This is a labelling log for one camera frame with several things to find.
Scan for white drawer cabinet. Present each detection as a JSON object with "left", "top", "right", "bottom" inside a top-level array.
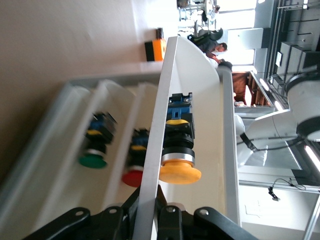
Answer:
[{"left": 0, "top": 71, "right": 163, "bottom": 240}]

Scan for green mushroom push button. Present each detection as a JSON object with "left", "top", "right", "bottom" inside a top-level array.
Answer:
[{"left": 77, "top": 111, "right": 118, "bottom": 170}]

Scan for person in dark shirt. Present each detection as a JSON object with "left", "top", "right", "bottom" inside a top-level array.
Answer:
[{"left": 187, "top": 27, "right": 234, "bottom": 70}]

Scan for yellow mushroom push button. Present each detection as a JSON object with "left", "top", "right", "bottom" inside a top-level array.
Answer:
[{"left": 159, "top": 92, "right": 202, "bottom": 186}]

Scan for red mushroom push button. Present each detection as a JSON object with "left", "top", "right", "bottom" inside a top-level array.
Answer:
[{"left": 121, "top": 127, "right": 151, "bottom": 188}]

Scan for orange button enclosure box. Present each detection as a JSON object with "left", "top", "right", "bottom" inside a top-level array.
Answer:
[{"left": 144, "top": 38, "right": 168, "bottom": 62}]

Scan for brown wooden shelf unit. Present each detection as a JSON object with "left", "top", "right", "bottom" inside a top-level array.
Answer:
[{"left": 231, "top": 71, "right": 275, "bottom": 108}]

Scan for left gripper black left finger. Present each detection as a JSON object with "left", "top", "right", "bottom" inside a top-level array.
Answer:
[{"left": 23, "top": 186, "right": 141, "bottom": 240}]

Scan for hanging black cable with plug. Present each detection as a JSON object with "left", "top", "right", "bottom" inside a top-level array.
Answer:
[{"left": 267, "top": 177, "right": 309, "bottom": 202}]

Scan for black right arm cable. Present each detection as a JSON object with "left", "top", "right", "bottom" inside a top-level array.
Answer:
[{"left": 236, "top": 133, "right": 307, "bottom": 154}]

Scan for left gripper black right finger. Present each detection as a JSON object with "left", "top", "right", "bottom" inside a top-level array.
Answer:
[{"left": 152, "top": 186, "right": 258, "bottom": 240}]

